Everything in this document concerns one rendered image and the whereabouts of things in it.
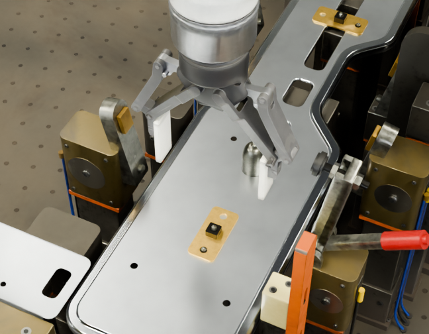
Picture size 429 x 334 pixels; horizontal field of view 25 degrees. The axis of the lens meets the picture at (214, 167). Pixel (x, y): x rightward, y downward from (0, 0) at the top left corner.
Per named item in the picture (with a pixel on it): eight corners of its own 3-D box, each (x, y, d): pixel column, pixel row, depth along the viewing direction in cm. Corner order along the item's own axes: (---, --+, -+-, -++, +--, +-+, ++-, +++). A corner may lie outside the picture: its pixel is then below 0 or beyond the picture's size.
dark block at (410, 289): (381, 263, 159) (423, 80, 127) (422, 278, 157) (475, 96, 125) (371, 286, 156) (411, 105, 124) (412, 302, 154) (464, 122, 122)
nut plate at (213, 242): (214, 206, 129) (214, 201, 128) (239, 216, 128) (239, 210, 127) (186, 252, 124) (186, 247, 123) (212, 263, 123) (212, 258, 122)
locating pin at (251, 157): (247, 164, 136) (248, 132, 131) (267, 171, 135) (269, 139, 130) (237, 179, 134) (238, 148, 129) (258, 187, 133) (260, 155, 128)
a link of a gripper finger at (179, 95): (204, 94, 104) (194, 85, 104) (147, 126, 113) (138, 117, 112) (219, 71, 107) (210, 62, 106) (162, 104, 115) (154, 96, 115)
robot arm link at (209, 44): (192, -42, 100) (193, 2, 105) (151, 10, 95) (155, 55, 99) (273, -18, 97) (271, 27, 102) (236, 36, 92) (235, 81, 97)
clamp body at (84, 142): (87, 246, 162) (62, 100, 136) (149, 271, 159) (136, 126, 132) (67, 276, 158) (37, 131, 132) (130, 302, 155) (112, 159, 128)
